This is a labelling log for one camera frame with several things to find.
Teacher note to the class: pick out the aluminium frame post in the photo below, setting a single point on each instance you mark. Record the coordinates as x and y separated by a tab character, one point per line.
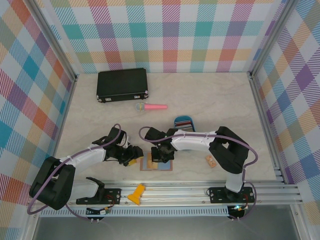
270	40
54	40

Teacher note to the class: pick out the aluminium mounting rail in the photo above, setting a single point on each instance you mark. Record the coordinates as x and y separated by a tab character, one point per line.
175	192

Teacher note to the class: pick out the grey metal panel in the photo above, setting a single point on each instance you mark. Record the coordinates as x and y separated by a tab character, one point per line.
162	228

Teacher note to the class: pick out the black hard case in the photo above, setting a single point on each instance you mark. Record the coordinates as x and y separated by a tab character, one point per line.
122	82

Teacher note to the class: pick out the pink toy microphone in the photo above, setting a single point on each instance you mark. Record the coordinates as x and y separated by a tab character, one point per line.
152	107

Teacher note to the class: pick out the yellow spare gripper finger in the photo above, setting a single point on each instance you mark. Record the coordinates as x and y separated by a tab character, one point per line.
137	195

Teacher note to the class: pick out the small orange printed card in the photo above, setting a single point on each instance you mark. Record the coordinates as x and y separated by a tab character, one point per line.
211	161

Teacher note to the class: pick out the blue oval card tray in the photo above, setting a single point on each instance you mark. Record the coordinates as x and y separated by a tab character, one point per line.
184	116

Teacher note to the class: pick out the aluminium table edge rail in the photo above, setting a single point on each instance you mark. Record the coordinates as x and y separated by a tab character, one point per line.
265	125
68	102

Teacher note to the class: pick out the dark red card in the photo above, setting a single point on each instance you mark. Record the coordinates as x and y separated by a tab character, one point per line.
184	123

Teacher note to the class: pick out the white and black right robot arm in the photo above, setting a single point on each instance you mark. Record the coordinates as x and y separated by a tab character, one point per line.
192	143

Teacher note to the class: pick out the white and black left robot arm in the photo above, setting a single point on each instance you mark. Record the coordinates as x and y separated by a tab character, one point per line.
82	158

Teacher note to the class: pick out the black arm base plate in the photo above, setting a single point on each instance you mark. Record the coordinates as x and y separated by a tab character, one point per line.
217	195
113	195

